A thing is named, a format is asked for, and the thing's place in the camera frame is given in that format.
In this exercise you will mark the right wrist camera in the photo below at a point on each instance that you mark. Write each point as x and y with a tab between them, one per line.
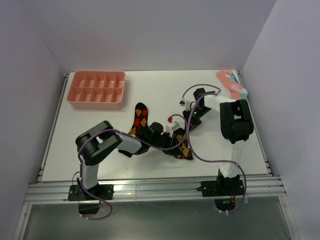
186	104

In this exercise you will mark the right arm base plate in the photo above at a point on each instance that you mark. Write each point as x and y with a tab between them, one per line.
212	188

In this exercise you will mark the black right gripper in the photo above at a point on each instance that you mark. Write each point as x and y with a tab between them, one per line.
194	123

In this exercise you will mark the pink divided organizer tray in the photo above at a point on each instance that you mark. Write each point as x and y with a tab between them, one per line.
97	90

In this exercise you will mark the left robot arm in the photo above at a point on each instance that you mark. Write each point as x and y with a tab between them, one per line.
95	144

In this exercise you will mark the brown tan argyle sock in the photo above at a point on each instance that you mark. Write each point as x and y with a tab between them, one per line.
182	151

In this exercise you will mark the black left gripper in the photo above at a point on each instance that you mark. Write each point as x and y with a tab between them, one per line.
171	141

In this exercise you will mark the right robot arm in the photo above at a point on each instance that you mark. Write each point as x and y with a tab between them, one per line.
236	126

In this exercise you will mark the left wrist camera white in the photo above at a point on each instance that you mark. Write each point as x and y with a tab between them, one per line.
171	126

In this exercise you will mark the red yellow argyle sock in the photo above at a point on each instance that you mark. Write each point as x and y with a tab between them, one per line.
139	126

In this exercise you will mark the pink patterned sock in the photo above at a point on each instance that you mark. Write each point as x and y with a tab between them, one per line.
230	81

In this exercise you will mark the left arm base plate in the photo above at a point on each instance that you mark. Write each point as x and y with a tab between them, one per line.
101	191

